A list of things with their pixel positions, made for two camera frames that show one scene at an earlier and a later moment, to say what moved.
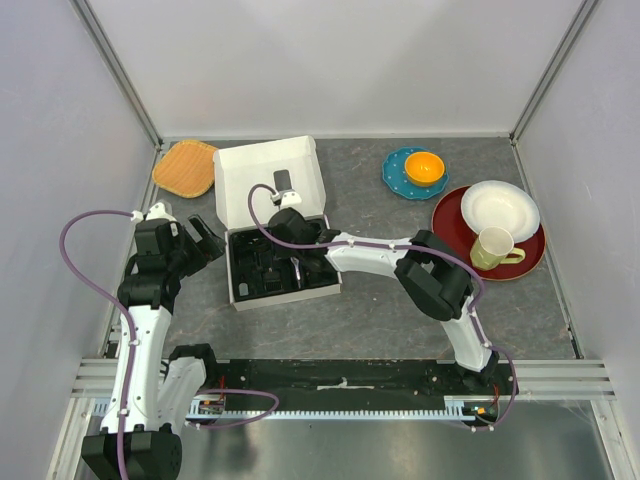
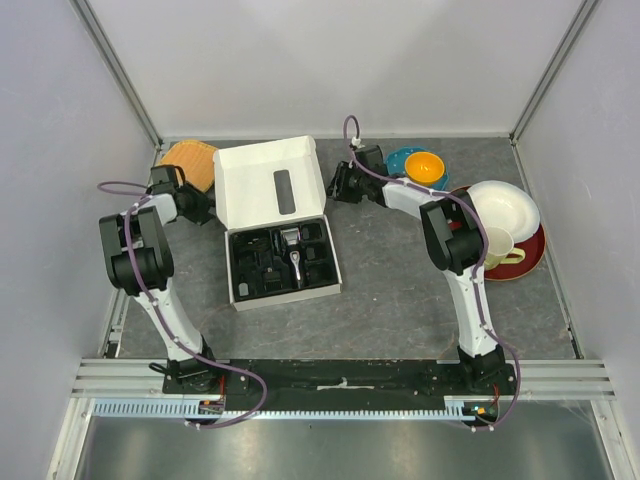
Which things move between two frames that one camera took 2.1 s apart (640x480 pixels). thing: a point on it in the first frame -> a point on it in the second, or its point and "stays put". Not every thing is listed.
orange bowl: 424,168 stays put
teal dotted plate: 394,175 stays put
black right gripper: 280,252 -> 338,188
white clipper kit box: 270,202 stays put
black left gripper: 205,250 -> 205,203
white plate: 500,204 stays put
